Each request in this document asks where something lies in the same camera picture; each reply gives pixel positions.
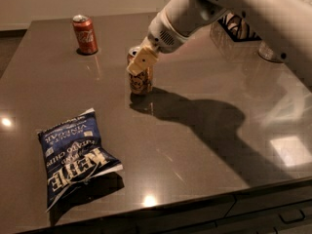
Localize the black drawer handle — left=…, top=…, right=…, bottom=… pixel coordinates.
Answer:
left=279, top=210, right=306, bottom=224

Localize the orange LaCroix can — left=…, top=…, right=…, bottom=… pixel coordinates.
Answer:
left=127, top=46, right=150, bottom=96

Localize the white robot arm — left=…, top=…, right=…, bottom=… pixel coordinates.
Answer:
left=127, top=0, right=312, bottom=88

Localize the red Coca-Cola can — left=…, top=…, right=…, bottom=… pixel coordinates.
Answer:
left=72, top=15, right=98, bottom=55

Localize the black wire basket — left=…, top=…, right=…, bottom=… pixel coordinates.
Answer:
left=217, top=13, right=260, bottom=42

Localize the clear glass jar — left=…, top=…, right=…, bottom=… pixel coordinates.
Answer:
left=258, top=41, right=282, bottom=63

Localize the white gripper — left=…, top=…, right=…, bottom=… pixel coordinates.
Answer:
left=127, top=9, right=190, bottom=93

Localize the blue Kettle chip bag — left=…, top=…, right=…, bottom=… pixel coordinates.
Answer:
left=38, top=108, right=123, bottom=211

